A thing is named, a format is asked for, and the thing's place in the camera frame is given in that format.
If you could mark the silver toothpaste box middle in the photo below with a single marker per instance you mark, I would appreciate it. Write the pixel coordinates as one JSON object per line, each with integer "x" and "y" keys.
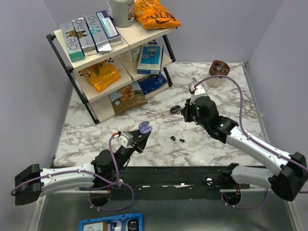
{"x": 84, "y": 37}

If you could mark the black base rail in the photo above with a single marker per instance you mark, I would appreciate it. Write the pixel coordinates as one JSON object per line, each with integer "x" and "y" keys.
{"x": 158, "y": 183}

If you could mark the blue plastic tray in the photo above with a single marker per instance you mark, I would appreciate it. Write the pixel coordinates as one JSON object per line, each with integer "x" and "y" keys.
{"x": 127, "y": 222}

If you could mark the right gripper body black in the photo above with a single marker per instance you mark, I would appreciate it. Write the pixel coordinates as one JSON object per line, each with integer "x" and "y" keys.
{"x": 190, "y": 114}

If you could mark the white cup on shelf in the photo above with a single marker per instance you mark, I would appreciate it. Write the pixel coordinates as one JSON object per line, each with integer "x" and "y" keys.
{"x": 132, "y": 55}

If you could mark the black and cream shelf rack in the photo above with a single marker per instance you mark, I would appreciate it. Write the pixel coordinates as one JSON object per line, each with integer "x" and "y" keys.
{"x": 98, "y": 104}

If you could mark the blue razor box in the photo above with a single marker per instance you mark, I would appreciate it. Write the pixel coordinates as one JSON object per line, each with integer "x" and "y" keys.
{"x": 150, "y": 59}

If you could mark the orange snack bag middle shelf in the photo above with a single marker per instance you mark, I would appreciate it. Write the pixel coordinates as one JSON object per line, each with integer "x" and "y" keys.
{"x": 101, "y": 75}

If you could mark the purple earbud charging case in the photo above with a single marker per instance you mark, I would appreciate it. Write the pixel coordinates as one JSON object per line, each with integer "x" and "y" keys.
{"x": 144, "y": 127}

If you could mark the grey white mug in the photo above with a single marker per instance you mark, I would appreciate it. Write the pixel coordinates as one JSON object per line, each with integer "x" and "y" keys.
{"x": 122, "y": 12}

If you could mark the teal silver toothpaste box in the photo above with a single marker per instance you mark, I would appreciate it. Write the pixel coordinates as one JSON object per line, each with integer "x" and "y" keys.
{"x": 71, "y": 41}

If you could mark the brown blue snack bag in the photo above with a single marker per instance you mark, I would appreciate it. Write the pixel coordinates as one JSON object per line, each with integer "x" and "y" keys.
{"x": 127, "y": 97}

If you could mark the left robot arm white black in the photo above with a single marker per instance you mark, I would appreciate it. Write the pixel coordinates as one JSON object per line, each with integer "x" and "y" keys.
{"x": 102, "y": 172}

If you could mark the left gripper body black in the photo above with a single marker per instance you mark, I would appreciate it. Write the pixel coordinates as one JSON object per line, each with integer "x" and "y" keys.
{"x": 138, "y": 146}

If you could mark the purple white box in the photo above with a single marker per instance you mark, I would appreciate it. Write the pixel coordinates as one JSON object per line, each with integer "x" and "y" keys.
{"x": 110, "y": 30}

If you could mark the dark blue chips bag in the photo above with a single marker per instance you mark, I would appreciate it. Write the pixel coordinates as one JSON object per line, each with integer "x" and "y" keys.
{"x": 150, "y": 83}

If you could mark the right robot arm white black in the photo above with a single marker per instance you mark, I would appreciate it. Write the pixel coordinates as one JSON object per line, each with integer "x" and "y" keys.
{"x": 284, "y": 173}

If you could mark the silver blue toothpaste box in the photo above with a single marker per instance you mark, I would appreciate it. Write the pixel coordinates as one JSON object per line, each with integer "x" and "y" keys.
{"x": 98, "y": 34}

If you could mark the orange chips bag top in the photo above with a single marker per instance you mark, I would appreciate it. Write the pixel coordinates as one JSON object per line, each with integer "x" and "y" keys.
{"x": 151, "y": 14}

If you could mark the brown white cup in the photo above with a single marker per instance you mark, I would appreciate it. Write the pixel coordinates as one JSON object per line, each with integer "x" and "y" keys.
{"x": 217, "y": 68}

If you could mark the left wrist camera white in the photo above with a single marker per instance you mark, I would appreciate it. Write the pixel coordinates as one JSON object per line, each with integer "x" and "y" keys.
{"x": 125, "y": 139}

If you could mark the black earbud charging case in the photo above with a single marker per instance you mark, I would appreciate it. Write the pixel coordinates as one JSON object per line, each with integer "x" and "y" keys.
{"x": 175, "y": 109}

